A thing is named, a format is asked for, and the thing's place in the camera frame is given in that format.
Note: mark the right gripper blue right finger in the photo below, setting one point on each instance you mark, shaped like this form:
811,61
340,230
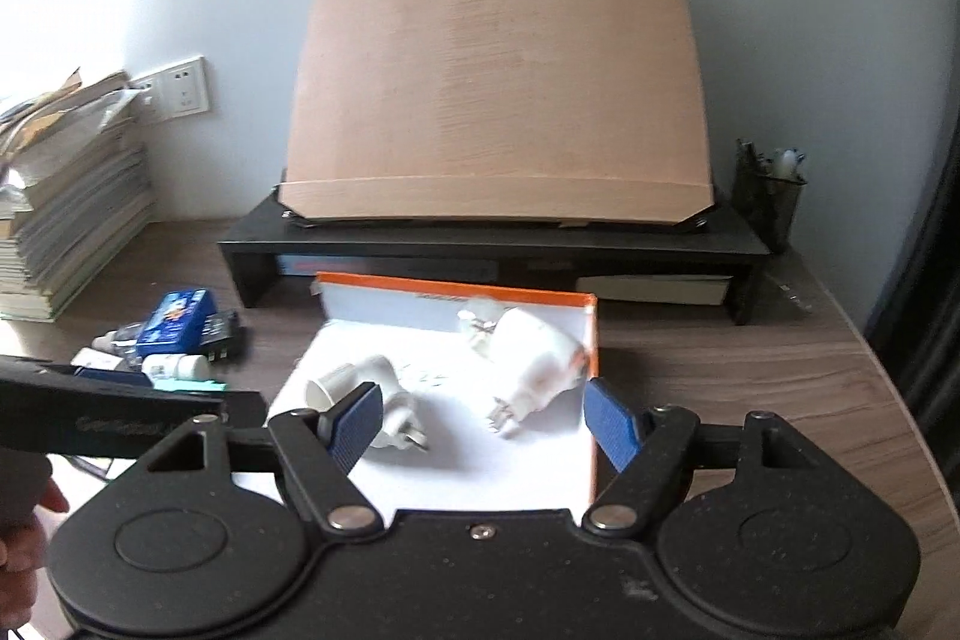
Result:
612,424

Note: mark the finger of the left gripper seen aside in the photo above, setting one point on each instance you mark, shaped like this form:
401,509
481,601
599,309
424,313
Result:
121,377

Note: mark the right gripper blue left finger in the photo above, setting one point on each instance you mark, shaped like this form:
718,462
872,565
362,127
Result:
350,426

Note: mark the white small carton box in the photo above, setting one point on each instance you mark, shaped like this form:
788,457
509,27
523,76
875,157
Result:
90,358

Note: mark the clear liquid refill bottle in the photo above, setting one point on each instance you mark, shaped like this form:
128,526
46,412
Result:
124,337

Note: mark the white plug-in heater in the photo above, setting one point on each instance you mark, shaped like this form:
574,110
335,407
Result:
382,411

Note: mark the white mosquito repellent plug with bottle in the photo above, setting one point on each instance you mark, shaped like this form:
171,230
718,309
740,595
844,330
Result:
532,362

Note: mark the blue tissue pack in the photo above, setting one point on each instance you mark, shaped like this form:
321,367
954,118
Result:
176,325

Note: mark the black power adapter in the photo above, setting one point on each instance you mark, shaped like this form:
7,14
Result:
223,337

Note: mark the white pill bottle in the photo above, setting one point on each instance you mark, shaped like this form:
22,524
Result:
176,367

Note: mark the person left hand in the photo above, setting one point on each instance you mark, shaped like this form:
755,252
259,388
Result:
27,486

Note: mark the orange white cardboard box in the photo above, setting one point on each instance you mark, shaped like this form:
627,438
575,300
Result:
545,462

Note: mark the stack of books and papers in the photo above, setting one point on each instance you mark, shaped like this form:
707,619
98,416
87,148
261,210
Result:
75,191

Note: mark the black monitor riser stand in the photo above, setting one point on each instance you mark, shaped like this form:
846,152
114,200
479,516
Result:
549,255

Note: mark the black mesh pen holder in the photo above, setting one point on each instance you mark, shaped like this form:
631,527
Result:
766,192

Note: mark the tilted wooden board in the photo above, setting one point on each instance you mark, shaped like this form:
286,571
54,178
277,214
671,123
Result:
541,110

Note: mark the white wall socket panel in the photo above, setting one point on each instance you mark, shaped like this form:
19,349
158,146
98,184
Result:
181,89
149,100

